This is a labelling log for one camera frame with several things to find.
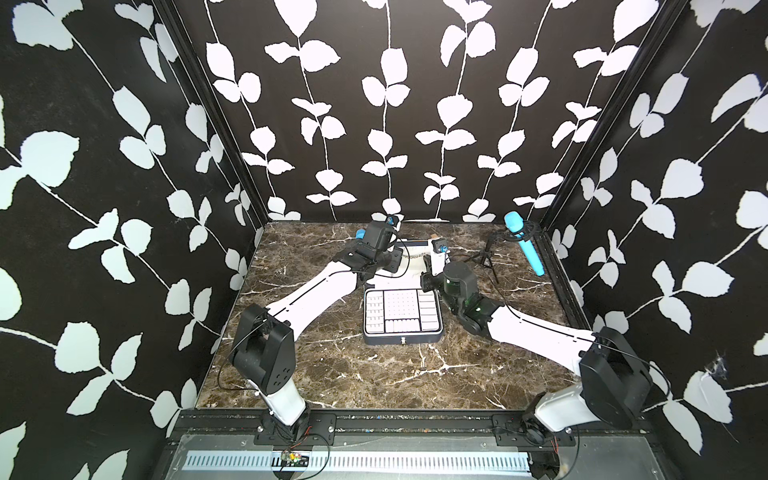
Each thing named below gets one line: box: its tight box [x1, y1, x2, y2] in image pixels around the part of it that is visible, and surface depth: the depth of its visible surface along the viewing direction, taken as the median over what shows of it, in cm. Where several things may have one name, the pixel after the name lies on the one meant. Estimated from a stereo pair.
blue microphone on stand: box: [504, 211, 544, 277], surface depth 88 cm
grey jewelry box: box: [362, 288, 444, 346], surface depth 90 cm
